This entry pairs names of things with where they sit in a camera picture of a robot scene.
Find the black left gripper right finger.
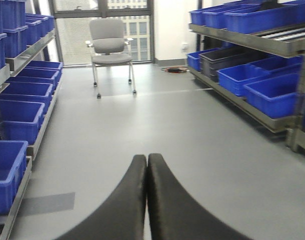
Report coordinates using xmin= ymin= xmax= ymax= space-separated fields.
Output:
xmin=147 ymin=153 xmax=248 ymax=240

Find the left steel shelf rack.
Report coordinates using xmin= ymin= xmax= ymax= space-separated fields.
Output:
xmin=0 ymin=28 xmax=63 ymax=240

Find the dark grey bin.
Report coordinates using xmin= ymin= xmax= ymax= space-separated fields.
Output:
xmin=199 ymin=47 xmax=261 ymax=78

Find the blue bin near left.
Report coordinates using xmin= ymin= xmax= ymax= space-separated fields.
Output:
xmin=0 ymin=140 xmax=28 ymax=215

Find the grey office chair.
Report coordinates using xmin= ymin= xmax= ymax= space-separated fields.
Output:
xmin=85 ymin=18 xmax=137 ymax=99

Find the blue bin right front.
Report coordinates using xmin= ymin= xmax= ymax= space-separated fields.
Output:
xmin=244 ymin=73 xmax=300 ymax=119

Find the steel shelf rack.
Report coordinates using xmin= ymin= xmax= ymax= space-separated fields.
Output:
xmin=0 ymin=28 xmax=63 ymax=240
xmin=188 ymin=23 xmax=305 ymax=151

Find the blue bin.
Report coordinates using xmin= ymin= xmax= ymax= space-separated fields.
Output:
xmin=244 ymin=73 xmax=300 ymax=119
xmin=217 ymin=64 xmax=271 ymax=97
xmin=0 ymin=140 xmax=28 ymax=215
xmin=0 ymin=99 xmax=45 ymax=145

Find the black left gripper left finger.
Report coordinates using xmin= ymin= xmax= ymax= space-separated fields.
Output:
xmin=57 ymin=154 xmax=147 ymax=240

